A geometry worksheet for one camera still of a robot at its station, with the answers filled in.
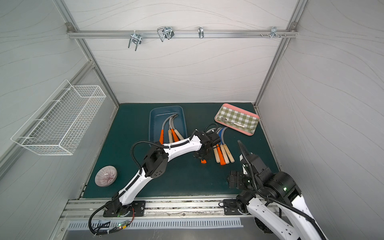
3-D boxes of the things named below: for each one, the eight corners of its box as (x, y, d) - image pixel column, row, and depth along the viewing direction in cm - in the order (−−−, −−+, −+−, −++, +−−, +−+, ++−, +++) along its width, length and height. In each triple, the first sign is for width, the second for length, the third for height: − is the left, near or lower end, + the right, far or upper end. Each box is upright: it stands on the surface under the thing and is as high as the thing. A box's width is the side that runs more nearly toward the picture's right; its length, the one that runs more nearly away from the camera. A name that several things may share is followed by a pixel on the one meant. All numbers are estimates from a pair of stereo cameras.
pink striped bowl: (95, 187, 81) (91, 185, 78) (103, 168, 88) (99, 165, 84) (114, 187, 81) (110, 185, 78) (120, 168, 88) (117, 165, 84)
